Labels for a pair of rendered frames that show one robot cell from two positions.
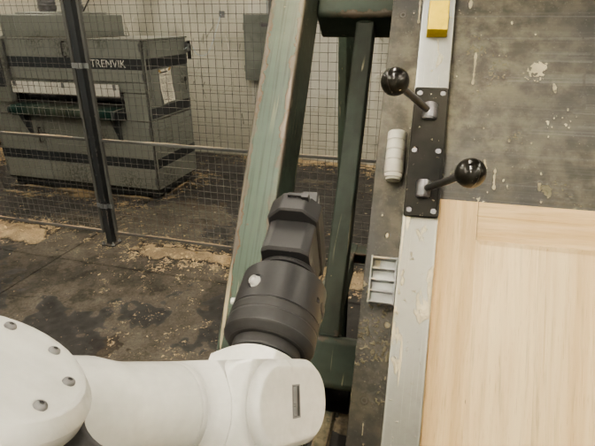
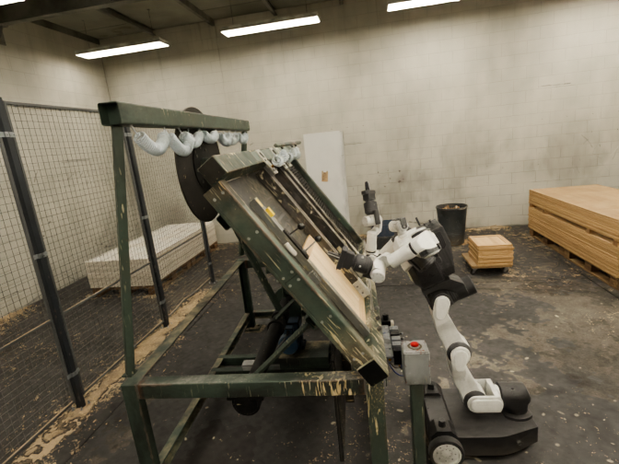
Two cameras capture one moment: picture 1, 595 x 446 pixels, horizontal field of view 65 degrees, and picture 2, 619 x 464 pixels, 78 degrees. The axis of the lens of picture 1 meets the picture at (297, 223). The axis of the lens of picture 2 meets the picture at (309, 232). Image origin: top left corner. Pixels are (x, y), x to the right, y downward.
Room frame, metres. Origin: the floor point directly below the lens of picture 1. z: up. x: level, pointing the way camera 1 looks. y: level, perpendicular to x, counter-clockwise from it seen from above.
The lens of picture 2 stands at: (0.81, 1.76, 1.94)
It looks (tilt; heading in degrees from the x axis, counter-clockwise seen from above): 13 degrees down; 264
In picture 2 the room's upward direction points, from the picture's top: 6 degrees counter-clockwise
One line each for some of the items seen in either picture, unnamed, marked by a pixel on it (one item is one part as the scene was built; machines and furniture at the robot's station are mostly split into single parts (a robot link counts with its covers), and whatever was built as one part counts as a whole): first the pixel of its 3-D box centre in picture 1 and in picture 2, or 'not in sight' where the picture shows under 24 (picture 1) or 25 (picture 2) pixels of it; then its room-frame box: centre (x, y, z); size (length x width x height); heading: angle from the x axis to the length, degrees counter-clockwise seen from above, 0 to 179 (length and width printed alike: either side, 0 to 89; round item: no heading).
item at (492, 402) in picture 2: not in sight; (480, 395); (-0.37, -0.22, 0.28); 0.21 x 0.20 x 0.13; 167
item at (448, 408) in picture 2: not in sight; (475, 407); (-0.34, -0.23, 0.19); 0.64 x 0.52 x 0.33; 167
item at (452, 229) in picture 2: not in sight; (451, 224); (-2.23, -4.24, 0.33); 0.52 x 0.51 x 0.65; 74
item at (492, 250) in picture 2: not in sight; (485, 253); (-2.06, -2.95, 0.20); 0.61 x 0.53 x 0.40; 74
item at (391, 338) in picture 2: not in sight; (393, 343); (0.15, -0.30, 0.69); 0.50 x 0.14 x 0.24; 76
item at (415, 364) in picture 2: not in sight; (414, 362); (0.19, 0.15, 0.84); 0.12 x 0.12 x 0.18; 76
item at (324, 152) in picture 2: not in sight; (329, 194); (-0.25, -4.61, 1.03); 0.61 x 0.58 x 2.05; 74
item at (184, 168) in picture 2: not in sight; (204, 165); (1.21, -1.06, 1.85); 0.80 x 0.06 x 0.80; 76
